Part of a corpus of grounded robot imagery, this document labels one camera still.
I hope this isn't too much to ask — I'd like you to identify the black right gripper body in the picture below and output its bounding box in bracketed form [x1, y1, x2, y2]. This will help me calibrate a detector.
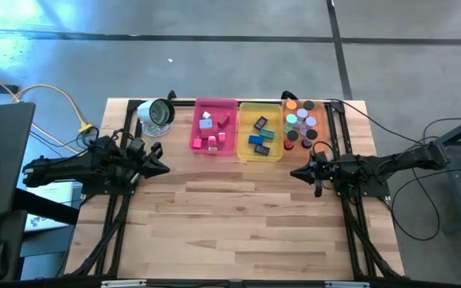
[309, 150, 339, 198]

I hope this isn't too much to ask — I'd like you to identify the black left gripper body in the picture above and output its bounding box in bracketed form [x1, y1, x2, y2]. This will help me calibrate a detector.
[125, 137, 164, 186]

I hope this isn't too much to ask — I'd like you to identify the black disc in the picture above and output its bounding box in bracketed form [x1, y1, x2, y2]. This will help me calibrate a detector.
[301, 128, 319, 150]

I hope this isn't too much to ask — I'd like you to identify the black hourglass red sand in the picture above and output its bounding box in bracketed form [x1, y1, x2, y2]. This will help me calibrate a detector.
[283, 130, 300, 151]

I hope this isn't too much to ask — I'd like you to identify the teal hourglass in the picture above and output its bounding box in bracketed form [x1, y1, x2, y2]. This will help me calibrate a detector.
[283, 113, 299, 134]

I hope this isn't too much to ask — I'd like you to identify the yellow translucent plastic bin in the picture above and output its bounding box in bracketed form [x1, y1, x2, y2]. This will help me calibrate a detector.
[236, 102, 285, 163]

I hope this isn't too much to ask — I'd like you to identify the orange translucent plastic bin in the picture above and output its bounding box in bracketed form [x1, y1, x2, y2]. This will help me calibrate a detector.
[281, 98, 331, 158]

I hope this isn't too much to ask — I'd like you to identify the pink translucent plastic bin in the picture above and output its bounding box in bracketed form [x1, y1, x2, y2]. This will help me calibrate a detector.
[189, 98, 239, 157]

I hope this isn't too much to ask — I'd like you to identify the white paper booklet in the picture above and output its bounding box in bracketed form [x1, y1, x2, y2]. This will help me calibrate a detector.
[24, 181, 75, 233]

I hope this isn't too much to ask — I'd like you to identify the black desk leg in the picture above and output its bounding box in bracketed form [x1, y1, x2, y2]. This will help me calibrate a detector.
[14, 187, 80, 226]

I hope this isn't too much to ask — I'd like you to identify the dark grey side desk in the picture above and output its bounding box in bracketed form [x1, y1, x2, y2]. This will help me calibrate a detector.
[0, 102, 36, 219]

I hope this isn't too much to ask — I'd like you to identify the black aluminium table frame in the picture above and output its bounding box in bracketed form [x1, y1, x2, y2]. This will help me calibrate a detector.
[64, 98, 406, 288]

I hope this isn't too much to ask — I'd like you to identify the black floor cable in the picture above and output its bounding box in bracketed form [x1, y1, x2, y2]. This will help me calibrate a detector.
[390, 116, 461, 243]

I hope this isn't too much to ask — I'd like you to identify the silver metal bracket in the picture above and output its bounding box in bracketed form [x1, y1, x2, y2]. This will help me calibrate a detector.
[325, 281, 371, 288]
[101, 279, 147, 288]

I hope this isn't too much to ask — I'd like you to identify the yellow floor cable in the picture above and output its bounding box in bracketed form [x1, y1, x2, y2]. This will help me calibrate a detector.
[0, 66, 94, 158]

